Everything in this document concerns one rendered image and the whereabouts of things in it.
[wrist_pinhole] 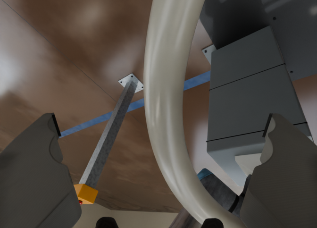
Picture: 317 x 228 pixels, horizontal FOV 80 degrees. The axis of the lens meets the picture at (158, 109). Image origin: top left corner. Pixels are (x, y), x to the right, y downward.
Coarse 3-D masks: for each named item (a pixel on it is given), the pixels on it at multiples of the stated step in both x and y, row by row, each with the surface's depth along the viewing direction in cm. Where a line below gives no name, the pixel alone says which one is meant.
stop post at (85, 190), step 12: (132, 84) 178; (120, 96) 172; (132, 96) 174; (120, 108) 158; (108, 120) 155; (120, 120) 154; (108, 132) 142; (108, 144) 139; (96, 156) 130; (96, 168) 126; (84, 180) 120; (96, 180) 124; (84, 192) 113; (96, 192) 119
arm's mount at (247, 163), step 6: (240, 156) 84; (246, 156) 82; (252, 156) 81; (258, 156) 79; (240, 162) 82; (246, 162) 81; (252, 162) 79; (258, 162) 78; (246, 168) 80; (252, 168) 78; (246, 174) 90
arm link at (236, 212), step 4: (236, 196) 79; (240, 196) 81; (236, 200) 77; (240, 200) 78; (236, 204) 76; (240, 204) 76; (232, 208) 75; (236, 208) 75; (240, 208) 75; (232, 212) 74; (236, 212) 74
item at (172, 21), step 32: (160, 0) 11; (192, 0) 10; (160, 32) 11; (192, 32) 12; (160, 64) 12; (160, 96) 13; (160, 128) 14; (160, 160) 16; (192, 192) 18; (224, 224) 21
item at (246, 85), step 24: (240, 48) 123; (264, 48) 109; (216, 72) 122; (240, 72) 108; (264, 72) 97; (216, 96) 108; (240, 96) 97; (264, 96) 88; (288, 96) 81; (216, 120) 97; (240, 120) 88; (264, 120) 80; (288, 120) 74; (216, 144) 88; (240, 144) 80; (264, 144) 75; (240, 168) 93
